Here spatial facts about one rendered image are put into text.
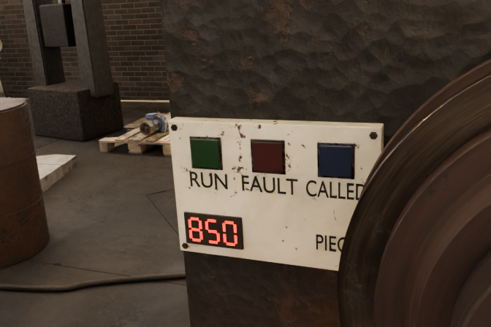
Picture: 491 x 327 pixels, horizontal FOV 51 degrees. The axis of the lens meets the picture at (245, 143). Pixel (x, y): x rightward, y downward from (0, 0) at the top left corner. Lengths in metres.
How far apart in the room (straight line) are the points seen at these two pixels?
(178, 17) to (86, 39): 5.03
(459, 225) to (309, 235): 0.25
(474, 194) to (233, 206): 0.32
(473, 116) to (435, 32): 0.16
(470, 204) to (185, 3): 0.39
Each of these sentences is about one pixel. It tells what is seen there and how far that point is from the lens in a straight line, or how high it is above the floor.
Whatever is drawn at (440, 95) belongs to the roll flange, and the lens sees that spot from 0.49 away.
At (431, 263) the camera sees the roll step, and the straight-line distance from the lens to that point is 0.43.
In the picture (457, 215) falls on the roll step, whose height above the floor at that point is 1.21.
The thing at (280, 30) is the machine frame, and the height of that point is 1.34.
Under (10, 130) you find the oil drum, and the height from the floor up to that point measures 0.76.
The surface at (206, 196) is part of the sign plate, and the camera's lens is 0.65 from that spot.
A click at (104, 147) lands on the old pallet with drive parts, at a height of 0.05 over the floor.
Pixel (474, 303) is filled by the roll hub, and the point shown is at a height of 1.17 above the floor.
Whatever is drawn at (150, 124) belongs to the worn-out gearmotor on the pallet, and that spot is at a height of 0.27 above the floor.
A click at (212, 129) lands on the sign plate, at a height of 1.23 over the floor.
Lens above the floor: 1.38
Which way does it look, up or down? 16 degrees down
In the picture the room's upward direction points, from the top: 3 degrees counter-clockwise
